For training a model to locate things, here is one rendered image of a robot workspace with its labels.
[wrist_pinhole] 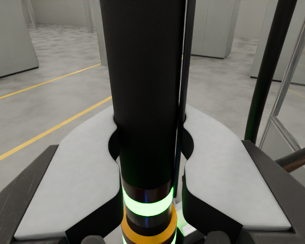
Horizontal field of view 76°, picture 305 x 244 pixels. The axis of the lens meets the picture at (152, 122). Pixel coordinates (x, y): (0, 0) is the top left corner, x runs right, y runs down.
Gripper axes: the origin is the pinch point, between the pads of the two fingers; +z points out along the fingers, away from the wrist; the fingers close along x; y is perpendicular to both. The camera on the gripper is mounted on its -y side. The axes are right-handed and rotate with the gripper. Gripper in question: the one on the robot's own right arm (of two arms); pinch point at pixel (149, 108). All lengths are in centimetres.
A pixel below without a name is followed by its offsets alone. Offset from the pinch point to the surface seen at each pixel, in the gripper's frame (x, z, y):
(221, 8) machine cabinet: 235, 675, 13
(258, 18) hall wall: 563, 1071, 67
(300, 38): 91, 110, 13
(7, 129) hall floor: -220, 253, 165
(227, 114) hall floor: 142, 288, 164
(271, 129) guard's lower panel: 91, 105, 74
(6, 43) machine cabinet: -359, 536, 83
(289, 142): 87, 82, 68
